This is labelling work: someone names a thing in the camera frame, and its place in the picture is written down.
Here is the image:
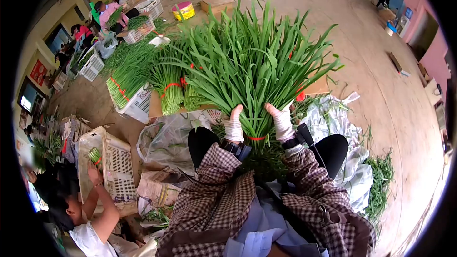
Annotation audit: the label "person's right thumb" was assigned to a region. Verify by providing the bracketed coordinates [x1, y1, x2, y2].
[264, 102, 283, 118]

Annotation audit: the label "large bunch of green chives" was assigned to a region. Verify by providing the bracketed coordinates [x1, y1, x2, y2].
[157, 0, 345, 150]

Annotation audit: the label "clear plastic bag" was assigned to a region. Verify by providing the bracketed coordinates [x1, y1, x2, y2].
[136, 110, 223, 173]

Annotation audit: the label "white plastic sheet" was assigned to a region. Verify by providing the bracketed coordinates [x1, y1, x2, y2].
[296, 92, 374, 215]

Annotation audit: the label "person's left hand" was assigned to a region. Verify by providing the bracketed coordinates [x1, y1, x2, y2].
[223, 104, 245, 143]

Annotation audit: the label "white crate with chives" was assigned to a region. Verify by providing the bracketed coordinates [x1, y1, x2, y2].
[122, 15, 156, 45]

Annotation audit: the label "person's right hand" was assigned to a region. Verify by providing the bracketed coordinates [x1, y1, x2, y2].
[264, 102, 296, 143]

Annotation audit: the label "grey plastic bag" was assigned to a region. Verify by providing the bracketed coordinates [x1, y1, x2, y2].
[96, 31, 119, 60]

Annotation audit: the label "short chive bundle red band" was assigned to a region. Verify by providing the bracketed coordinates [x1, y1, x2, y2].
[182, 74, 206, 112]

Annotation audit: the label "printed paper bag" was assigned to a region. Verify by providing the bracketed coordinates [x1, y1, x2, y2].
[137, 170, 182, 208]

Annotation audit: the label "heap of green chive scraps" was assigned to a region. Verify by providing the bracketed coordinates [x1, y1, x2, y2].
[363, 152, 395, 223]

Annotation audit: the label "narrow chive bundle red band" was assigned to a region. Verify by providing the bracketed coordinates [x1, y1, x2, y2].
[149, 46, 185, 116]

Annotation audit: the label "yellow bucket pink lid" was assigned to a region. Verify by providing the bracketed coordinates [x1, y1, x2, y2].
[172, 1, 196, 21]

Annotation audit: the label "small chive bundle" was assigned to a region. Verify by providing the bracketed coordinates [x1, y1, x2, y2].
[88, 147, 104, 168]

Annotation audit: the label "wide chive bundle red band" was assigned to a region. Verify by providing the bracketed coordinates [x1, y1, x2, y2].
[106, 41, 158, 110]

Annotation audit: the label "person's body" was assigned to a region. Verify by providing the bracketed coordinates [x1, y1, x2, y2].
[157, 171, 376, 257]

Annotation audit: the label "brown cardboard box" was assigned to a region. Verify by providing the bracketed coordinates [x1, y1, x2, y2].
[199, 0, 238, 15]

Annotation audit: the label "black wrist band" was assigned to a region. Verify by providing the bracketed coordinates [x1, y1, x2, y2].
[281, 123, 315, 150]
[219, 139, 253, 162]

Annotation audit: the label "person's legs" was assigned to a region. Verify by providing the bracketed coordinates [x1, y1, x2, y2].
[187, 126, 349, 180]

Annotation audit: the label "long white plastic crate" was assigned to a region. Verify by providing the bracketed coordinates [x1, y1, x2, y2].
[77, 126, 139, 217]

